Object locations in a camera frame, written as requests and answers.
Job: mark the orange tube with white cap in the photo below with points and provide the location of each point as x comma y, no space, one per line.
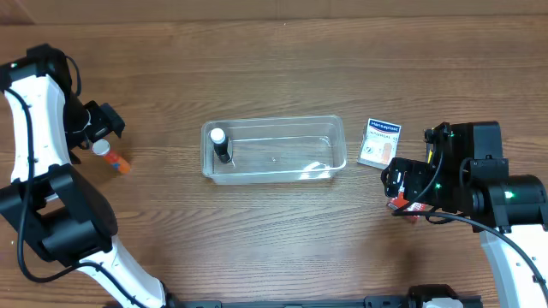
102,148

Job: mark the clear plastic container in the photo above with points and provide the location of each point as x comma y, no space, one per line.
276,149

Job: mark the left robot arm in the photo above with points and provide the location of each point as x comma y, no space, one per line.
64,224

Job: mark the black bottle with white cap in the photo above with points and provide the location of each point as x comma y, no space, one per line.
221,144

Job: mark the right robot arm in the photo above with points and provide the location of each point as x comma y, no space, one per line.
466,179

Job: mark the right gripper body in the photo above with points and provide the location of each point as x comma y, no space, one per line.
396,179

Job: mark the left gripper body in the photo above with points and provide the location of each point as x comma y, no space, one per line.
104,121

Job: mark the blue yellow cough drops box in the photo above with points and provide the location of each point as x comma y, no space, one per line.
429,153

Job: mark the white Hansaplast plaster box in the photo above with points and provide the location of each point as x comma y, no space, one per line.
379,144

